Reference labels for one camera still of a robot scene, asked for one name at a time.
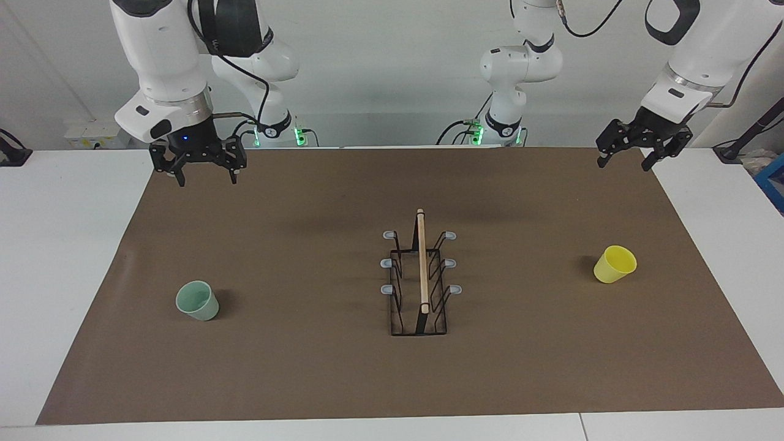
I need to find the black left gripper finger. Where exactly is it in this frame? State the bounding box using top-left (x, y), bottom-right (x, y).
top-left (641, 126), bottom-right (695, 173)
top-left (595, 119), bottom-right (641, 168)

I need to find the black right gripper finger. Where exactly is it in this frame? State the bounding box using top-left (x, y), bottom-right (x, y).
top-left (149, 141), bottom-right (188, 187)
top-left (213, 136), bottom-right (248, 185)

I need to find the yellow plastic cup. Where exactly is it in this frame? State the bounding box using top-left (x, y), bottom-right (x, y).
top-left (593, 245), bottom-right (638, 284)

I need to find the pale green plastic cup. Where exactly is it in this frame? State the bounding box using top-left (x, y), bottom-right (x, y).
top-left (175, 280), bottom-right (220, 322)

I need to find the crumpled clear plastic bag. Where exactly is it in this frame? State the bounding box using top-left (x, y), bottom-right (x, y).
top-left (738, 149), bottom-right (784, 176)

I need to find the blue box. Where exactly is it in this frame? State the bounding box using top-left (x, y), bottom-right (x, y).
top-left (755, 153), bottom-right (784, 215)

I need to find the brown table mat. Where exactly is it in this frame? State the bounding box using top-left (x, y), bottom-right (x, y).
top-left (36, 147), bottom-right (784, 425)

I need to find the white wall socket box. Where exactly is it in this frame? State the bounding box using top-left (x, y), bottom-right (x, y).
top-left (64, 119), bottom-right (132, 149)

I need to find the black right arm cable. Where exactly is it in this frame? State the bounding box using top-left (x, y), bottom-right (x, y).
top-left (187, 0), bottom-right (273, 138)

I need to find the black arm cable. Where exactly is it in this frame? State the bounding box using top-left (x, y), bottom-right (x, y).
top-left (187, 0), bottom-right (273, 138)
top-left (559, 0), bottom-right (784, 110)

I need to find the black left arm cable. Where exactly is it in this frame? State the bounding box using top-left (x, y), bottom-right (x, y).
top-left (559, 0), bottom-right (784, 110)

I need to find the black clamp mount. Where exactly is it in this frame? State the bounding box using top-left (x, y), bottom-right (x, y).
top-left (0, 129), bottom-right (32, 167)

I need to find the black base cable bundle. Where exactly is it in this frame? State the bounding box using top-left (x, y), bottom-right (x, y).
top-left (436, 92), bottom-right (494, 146)

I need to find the black wire cup rack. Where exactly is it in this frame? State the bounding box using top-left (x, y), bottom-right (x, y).
top-left (380, 208), bottom-right (463, 336)

